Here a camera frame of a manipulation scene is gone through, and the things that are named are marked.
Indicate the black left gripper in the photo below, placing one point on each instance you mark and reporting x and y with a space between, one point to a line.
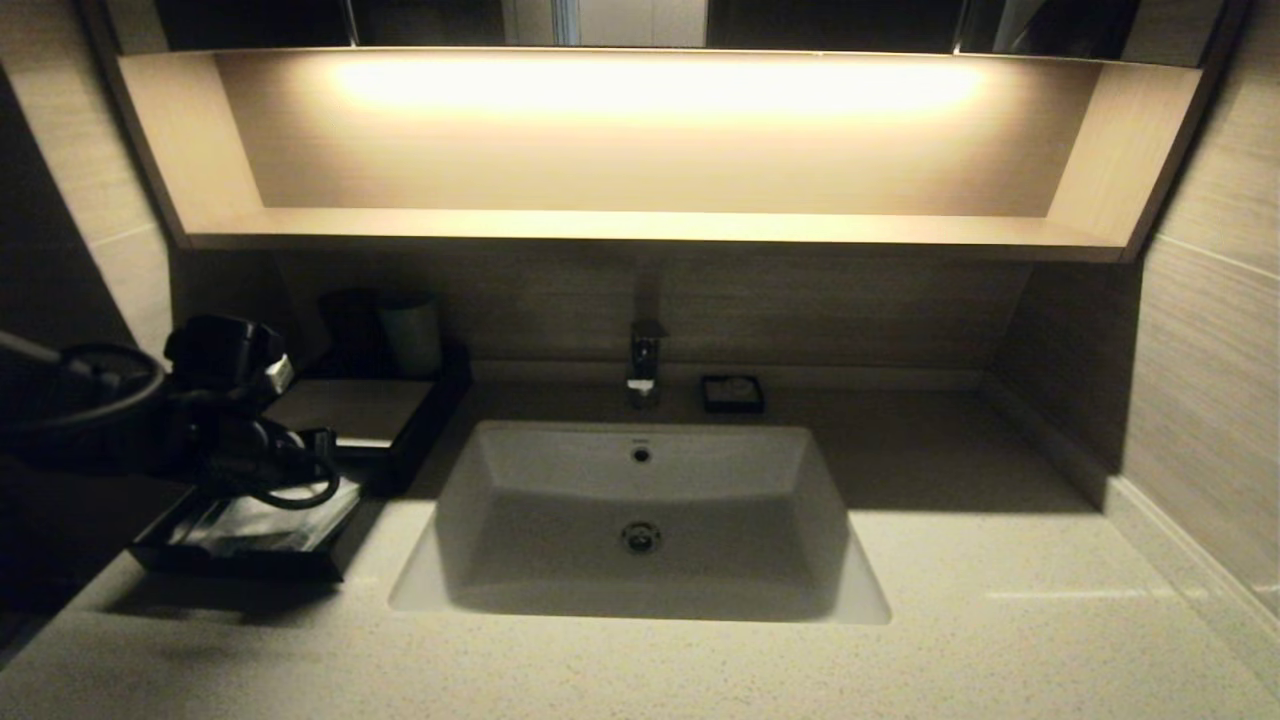
240 445

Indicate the white shower cap packet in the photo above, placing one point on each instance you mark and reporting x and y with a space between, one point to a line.
270 530

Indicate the dark grey tumbler cup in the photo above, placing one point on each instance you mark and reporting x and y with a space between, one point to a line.
350 330

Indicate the black pull-out box drawer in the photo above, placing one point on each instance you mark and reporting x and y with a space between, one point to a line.
300 565

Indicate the light grey tumbler cup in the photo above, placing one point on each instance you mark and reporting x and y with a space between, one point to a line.
412 335

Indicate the white ceramic sink basin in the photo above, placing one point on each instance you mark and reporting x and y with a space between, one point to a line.
650 490

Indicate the metal sink drain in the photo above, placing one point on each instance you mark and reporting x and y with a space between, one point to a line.
641 537

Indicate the chrome faucet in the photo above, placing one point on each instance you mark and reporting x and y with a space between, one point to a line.
645 360

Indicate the black soap dish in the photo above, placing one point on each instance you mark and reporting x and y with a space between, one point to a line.
733 402

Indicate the warm shelf light strip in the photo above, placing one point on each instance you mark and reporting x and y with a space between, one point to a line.
650 88

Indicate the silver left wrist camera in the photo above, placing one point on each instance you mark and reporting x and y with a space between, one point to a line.
277 375

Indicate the wooden wall shelf niche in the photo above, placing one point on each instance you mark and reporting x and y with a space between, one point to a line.
650 170

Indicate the wall mirror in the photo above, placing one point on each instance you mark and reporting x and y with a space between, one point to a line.
800 25

